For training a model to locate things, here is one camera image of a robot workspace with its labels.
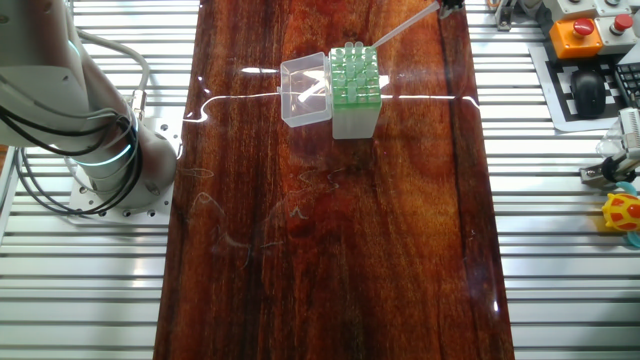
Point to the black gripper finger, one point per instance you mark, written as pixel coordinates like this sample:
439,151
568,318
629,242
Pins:
445,7
458,4

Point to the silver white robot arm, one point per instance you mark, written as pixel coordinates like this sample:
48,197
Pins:
45,90

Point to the pipette tip box green rack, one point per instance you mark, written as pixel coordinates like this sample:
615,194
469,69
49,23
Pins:
352,122

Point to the orange emergency stop box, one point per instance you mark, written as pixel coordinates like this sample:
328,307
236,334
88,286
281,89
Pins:
570,45

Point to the checkerboard calibration sheet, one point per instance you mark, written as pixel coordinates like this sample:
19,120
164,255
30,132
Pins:
560,115

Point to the grey box red button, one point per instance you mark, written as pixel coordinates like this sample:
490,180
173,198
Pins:
612,42

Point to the black computer mouse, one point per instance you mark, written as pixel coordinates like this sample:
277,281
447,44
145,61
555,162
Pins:
589,95

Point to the black keyboard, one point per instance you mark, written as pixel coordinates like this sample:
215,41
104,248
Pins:
630,80

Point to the clear plastic cup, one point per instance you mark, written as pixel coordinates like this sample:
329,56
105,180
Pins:
607,147

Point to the yellow orange turtle toy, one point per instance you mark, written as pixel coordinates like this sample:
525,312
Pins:
622,212

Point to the glossy wood grain board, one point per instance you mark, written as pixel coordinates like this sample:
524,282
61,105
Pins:
325,250

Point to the silver ribbed camera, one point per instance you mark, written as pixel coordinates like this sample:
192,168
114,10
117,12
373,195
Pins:
631,132

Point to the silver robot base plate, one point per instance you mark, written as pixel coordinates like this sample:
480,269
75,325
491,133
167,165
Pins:
167,135

